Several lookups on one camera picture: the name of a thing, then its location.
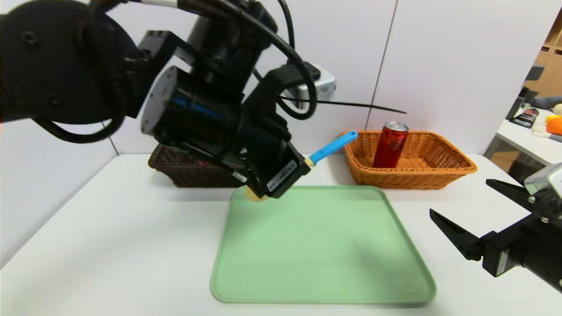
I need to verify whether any black office chair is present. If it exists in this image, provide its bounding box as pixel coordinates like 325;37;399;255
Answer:
505;65;545;121

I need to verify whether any wooden shelf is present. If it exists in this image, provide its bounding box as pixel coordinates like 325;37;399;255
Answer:
525;9;562;98

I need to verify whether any black red box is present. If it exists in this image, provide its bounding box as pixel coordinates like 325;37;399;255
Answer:
513;108;540;129

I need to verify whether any light green plastic tray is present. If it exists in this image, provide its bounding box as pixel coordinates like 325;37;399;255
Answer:
211;185;437;305

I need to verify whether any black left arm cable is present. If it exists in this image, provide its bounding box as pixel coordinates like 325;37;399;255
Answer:
176;0;317;121

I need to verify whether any orange wicker basket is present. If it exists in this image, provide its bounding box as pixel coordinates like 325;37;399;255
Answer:
342;130;478;190

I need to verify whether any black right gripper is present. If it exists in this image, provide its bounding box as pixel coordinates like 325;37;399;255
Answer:
429;179;562;294

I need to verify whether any dark round bin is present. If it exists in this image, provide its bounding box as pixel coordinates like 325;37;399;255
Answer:
508;153;549;181

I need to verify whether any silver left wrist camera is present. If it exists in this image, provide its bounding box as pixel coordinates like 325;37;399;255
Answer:
291;65;337;110

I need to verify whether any red soda can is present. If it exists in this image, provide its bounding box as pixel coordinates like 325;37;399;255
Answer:
372;121;409;169

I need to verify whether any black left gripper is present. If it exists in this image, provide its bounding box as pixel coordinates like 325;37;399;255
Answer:
238;129;311;199

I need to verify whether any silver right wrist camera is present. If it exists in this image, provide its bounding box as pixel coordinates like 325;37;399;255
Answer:
524;162;562;197

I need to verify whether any white side table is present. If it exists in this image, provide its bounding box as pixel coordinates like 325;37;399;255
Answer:
483;108;562;172

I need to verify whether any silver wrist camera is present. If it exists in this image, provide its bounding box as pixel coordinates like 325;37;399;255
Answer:
524;162;562;197
291;65;337;110

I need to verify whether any grey plush toy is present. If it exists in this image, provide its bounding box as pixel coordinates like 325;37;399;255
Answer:
530;96;562;110

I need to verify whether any dark brown wicker basket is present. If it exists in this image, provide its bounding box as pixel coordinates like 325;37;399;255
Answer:
148;143;249;188

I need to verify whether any thin black cable tie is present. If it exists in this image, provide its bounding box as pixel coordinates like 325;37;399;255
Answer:
281;97;407;115

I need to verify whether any beige spoon with blue handle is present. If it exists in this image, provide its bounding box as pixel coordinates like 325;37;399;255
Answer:
245;130;359;202

